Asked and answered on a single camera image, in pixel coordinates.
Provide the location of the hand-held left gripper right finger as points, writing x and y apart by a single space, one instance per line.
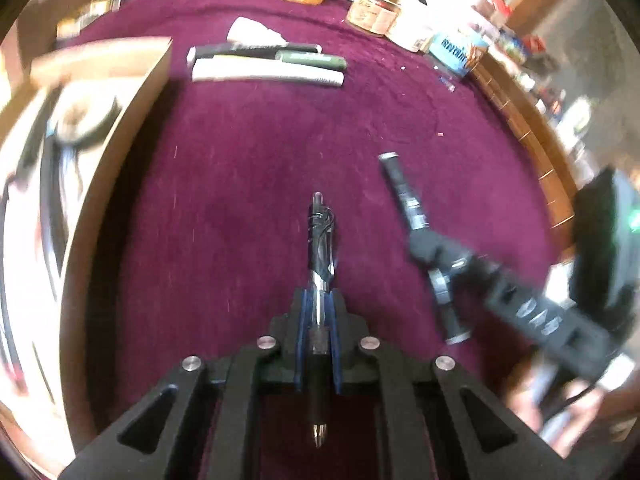
334 340

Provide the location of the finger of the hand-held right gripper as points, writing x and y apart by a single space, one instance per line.
447 305
435 247

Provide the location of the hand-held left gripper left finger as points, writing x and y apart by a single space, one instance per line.
300 340

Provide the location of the silver-ended black marker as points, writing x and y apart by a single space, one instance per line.
402 190

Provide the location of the black silver pen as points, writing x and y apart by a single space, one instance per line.
320 240

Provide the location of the green marker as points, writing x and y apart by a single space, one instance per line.
315 60

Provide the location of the white marker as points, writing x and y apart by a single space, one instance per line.
260 71

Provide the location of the cardboard box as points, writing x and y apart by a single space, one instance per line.
125 125

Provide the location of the white dropper bottle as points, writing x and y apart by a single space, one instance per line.
250 32

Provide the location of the white-tipped black marker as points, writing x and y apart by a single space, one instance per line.
225 51

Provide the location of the black tape roll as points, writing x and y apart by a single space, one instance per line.
110 120

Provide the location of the wooden cabinet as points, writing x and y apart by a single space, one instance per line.
525 125

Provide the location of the blue label clear jar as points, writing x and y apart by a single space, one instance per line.
455 52

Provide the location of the white plastic tub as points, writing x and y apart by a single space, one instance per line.
412 35

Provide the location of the brown clear jar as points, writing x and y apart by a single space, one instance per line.
370 15

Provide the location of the red lid clear jar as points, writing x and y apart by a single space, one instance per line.
492 5

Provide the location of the yellow packet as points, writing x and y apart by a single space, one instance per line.
82 20

